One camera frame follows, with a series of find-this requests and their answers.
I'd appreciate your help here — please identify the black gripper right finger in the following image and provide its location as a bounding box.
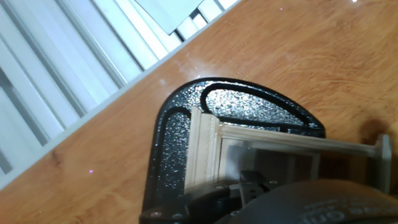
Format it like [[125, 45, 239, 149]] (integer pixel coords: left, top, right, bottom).
[[229, 169, 280, 215]]

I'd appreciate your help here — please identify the black C-clamp with steel screw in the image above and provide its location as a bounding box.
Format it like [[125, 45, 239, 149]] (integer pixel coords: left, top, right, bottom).
[[141, 77, 326, 224]]

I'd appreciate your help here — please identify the glossy brown wooden board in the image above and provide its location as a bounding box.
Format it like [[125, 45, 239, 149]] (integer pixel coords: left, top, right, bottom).
[[0, 0, 398, 224]]

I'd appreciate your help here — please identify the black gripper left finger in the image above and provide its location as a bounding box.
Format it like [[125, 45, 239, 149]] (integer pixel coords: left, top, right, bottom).
[[139, 185, 233, 224]]

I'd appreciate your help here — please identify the wooden sliding window sash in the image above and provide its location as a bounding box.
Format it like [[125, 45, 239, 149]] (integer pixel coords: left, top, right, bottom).
[[219, 138, 321, 187]]

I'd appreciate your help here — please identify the small wooden window frame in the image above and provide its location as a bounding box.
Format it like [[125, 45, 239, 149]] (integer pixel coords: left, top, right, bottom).
[[183, 105, 393, 194]]

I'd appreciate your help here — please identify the white paper sheet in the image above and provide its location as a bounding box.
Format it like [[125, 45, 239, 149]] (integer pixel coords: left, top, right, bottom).
[[135, 0, 206, 35]]

